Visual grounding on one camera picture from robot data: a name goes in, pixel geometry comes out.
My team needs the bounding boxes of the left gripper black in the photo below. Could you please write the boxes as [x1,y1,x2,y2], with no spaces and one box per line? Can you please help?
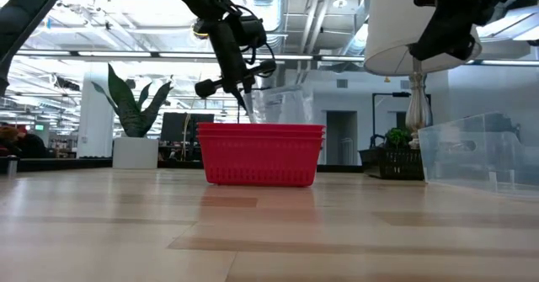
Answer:
[194,19,278,112]

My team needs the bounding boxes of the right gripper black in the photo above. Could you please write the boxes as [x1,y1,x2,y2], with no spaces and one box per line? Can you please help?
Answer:
[408,2,480,62]

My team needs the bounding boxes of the black metal stand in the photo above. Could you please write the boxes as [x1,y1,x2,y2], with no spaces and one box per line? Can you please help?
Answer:
[369,90,413,149]

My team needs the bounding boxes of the silver glass lamp base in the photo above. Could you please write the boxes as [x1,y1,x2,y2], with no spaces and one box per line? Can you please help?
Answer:
[404,57,434,151]

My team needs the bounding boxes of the white lamp shade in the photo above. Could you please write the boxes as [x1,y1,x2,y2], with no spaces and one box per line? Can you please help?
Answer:
[363,0,484,77]

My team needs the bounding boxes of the red plastic basket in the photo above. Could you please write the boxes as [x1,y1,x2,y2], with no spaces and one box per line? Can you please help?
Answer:
[197,135,324,188]
[196,122,327,133]
[197,129,325,141]

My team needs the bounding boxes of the black plastic basket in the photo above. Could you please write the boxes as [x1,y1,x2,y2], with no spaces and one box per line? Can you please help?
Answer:
[358,146,425,181]

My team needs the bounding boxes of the white plant pot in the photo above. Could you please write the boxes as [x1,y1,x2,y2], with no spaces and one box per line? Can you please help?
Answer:
[111,136,161,170]

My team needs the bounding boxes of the person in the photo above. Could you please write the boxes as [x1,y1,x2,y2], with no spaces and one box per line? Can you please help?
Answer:
[0,123,48,160]

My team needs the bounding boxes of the dark computer monitors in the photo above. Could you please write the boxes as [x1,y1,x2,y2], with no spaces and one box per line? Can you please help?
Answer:
[160,112,216,149]

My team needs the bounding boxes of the green artificial snake plant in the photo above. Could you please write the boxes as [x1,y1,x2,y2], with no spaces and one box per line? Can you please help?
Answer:
[91,62,174,140]

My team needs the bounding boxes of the small green potted plant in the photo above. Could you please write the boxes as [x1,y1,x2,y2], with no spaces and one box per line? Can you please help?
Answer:
[384,126,413,149]

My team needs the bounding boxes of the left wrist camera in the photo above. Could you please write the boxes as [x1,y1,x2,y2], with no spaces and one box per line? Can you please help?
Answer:
[230,13,268,51]

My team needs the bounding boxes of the clear plastic bin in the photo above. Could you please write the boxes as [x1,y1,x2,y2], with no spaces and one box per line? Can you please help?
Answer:
[418,111,539,198]
[243,88,316,125]
[243,84,315,125]

